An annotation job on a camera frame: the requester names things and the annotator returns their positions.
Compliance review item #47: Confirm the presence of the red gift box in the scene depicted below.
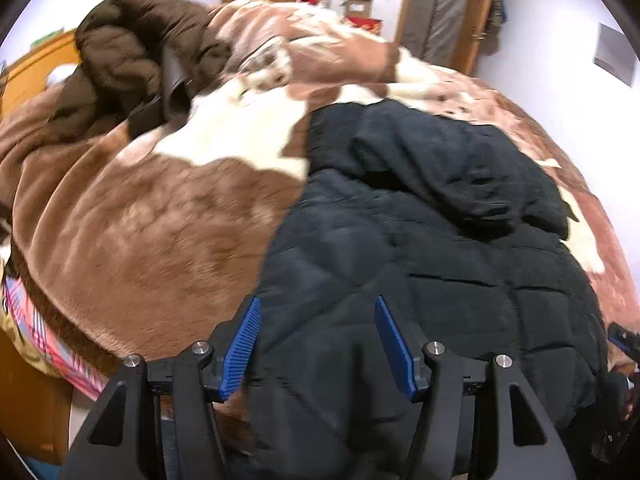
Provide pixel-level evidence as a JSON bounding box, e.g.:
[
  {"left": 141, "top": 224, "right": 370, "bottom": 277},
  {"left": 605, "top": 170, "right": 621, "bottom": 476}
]
[{"left": 346, "top": 16, "right": 382, "bottom": 36}]

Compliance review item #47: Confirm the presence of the striped pink bed sheet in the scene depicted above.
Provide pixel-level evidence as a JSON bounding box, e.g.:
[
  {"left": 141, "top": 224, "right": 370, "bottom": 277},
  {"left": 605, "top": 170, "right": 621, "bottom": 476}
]
[{"left": 1, "top": 276, "right": 107, "bottom": 401}]

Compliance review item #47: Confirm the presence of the brown plush bear blanket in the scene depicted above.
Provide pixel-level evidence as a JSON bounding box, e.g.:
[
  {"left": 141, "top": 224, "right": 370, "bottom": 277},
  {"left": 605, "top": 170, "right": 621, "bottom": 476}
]
[{"left": 1, "top": 0, "right": 639, "bottom": 375}]

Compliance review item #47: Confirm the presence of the wooden framed door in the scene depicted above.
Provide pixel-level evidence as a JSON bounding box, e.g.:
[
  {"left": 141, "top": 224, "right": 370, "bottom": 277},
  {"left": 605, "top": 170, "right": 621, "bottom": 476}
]
[{"left": 395, "top": 0, "right": 492, "bottom": 75}]

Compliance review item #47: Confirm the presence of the brown cardboard box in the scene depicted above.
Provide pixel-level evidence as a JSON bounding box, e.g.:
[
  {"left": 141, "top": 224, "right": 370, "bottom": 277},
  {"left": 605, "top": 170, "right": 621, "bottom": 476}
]
[{"left": 341, "top": 0, "right": 373, "bottom": 18}]

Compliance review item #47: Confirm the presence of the wooden bedside desk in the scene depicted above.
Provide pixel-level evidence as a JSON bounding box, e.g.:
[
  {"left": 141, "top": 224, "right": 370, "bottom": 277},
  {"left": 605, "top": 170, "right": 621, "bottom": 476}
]
[{"left": 1, "top": 29, "right": 80, "bottom": 118}]

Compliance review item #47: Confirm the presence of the grey wall panel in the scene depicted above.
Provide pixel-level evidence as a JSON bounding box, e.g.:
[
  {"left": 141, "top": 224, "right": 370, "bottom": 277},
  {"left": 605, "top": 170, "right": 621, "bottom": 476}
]
[{"left": 593, "top": 24, "right": 638, "bottom": 87}]

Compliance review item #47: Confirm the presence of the black puffer jacket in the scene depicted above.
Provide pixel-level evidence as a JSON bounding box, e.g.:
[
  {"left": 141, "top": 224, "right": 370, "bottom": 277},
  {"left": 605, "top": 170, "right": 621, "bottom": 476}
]
[{"left": 247, "top": 100, "right": 608, "bottom": 479}]

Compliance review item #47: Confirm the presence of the brown puffer coat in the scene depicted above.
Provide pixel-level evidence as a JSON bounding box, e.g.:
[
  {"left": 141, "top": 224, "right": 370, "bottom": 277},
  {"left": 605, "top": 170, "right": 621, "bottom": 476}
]
[{"left": 50, "top": 0, "right": 232, "bottom": 140}]

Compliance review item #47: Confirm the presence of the hanging bag on door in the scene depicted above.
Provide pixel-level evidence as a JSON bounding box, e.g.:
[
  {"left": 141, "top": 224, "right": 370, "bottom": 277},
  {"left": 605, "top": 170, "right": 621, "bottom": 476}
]
[{"left": 482, "top": 0, "right": 508, "bottom": 55}]

